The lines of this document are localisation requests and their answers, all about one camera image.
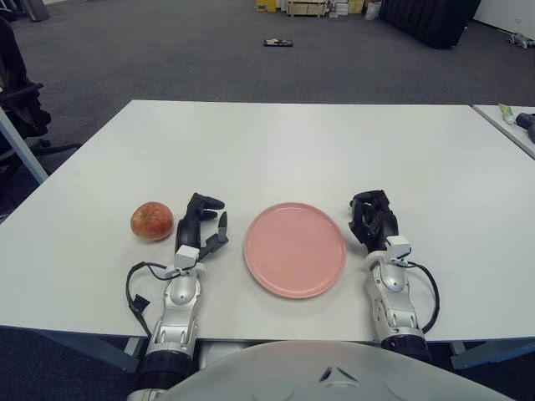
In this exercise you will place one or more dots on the black partition curtain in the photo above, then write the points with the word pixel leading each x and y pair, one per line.
pixel 430 21

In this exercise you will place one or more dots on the green tube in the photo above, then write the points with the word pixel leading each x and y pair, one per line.
pixel 507 113

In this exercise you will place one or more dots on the silver robot torso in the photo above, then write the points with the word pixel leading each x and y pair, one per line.
pixel 292 372

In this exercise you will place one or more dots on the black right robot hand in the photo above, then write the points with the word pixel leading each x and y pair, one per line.
pixel 378 225

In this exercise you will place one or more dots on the wooden crate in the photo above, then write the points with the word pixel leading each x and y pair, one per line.
pixel 305 8

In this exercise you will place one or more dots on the stack of white boxes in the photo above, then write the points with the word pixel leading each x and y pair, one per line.
pixel 338 8

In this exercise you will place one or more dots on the red apple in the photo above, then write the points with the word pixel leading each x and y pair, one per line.
pixel 152 221

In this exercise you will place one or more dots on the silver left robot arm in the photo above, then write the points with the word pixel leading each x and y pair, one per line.
pixel 179 292

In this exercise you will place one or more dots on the yellow cardboard box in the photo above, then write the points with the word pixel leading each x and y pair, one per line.
pixel 265 5

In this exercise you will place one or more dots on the black handheld controller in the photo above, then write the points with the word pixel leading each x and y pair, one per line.
pixel 526 119

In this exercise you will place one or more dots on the grey robot dog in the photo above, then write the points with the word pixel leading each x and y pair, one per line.
pixel 520 39

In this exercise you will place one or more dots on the black office chair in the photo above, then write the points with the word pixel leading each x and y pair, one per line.
pixel 16 104

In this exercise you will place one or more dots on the pink round plate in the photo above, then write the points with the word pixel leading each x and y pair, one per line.
pixel 294 250

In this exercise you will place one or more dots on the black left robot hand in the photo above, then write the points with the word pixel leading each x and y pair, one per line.
pixel 188 229

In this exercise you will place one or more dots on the grey-blue table frame beam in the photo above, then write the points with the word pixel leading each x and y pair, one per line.
pixel 493 355
pixel 83 344

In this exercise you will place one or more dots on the grey desk leg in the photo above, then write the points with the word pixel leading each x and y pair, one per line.
pixel 23 154

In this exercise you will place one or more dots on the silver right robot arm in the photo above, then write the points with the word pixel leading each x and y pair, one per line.
pixel 393 280

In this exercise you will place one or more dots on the white bag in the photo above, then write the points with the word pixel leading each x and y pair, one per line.
pixel 373 11

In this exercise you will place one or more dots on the black tray on floor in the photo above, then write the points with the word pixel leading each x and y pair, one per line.
pixel 278 42

